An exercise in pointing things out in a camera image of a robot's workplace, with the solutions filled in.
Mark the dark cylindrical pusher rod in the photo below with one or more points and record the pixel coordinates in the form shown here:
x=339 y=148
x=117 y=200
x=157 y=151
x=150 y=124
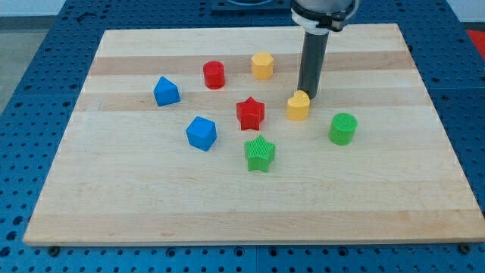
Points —
x=312 y=59

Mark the yellow heart block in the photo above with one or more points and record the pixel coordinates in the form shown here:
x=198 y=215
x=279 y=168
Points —
x=297 y=107

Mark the yellow hexagon block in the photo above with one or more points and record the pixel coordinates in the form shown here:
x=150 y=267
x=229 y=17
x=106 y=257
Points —
x=262 y=65

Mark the green cylinder block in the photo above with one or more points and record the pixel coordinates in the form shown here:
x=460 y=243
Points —
x=342 y=129

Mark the red star block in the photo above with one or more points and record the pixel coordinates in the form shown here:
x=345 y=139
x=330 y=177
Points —
x=250 y=114

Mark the red cylinder block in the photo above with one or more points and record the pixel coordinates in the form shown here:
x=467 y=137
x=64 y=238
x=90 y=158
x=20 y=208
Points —
x=214 y=74

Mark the green star block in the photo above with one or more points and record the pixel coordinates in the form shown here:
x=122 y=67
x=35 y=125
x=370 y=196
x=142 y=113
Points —
x=259 y=154

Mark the blue cube block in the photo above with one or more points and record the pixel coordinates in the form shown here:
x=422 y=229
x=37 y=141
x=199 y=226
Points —
x=201 y=133

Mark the blue triangular block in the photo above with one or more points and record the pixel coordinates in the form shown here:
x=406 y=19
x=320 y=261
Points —
x=166 y=92

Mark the wooden board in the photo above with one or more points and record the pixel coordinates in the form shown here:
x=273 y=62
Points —
x=125 y=174

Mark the red object at edge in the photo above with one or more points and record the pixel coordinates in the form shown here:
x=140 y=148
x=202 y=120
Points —
x=478 y=39

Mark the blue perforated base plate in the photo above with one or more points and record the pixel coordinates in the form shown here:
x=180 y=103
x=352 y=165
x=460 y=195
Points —
x=35 y=118

